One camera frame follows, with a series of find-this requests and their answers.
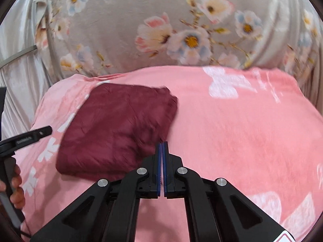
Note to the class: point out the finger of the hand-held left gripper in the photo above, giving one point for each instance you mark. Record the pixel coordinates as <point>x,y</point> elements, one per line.
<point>30,137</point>

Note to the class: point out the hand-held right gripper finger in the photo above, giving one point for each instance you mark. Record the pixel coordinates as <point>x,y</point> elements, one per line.
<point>164,171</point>
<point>159,171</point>

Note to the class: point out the maroon jacket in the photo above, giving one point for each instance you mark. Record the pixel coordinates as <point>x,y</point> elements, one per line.
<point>113,131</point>

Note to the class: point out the person's left hand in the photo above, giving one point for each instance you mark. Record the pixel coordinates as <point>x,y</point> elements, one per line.
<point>18,194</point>

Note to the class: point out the silver satin cloth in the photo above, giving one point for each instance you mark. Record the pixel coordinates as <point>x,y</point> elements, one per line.
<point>22,93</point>

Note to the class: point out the pink printed blanket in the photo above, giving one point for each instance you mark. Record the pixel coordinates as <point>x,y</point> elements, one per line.
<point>239,143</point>

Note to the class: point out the grey metal strip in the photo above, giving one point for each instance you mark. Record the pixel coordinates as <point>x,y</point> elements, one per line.
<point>20,54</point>

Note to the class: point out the grey floral quilt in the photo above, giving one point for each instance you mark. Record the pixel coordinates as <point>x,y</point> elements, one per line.
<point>126,17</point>

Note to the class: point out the beige pleated curtain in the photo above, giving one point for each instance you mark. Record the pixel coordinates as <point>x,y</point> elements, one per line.
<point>313,85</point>

